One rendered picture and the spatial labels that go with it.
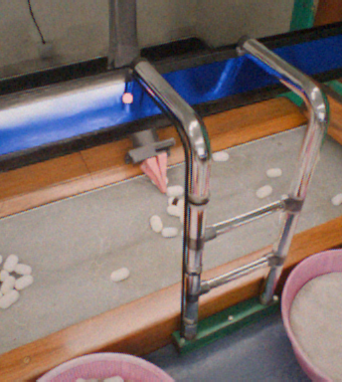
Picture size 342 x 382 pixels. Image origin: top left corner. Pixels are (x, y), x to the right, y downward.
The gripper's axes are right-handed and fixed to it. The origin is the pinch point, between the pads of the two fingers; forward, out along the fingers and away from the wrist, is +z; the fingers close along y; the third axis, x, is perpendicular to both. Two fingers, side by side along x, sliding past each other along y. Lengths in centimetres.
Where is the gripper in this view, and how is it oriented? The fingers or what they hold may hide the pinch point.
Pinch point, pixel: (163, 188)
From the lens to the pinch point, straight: 84.2
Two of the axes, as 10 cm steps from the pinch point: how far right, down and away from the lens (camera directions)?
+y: 9.0, -3.2, 3.0
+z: 3.5, 9.4, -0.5
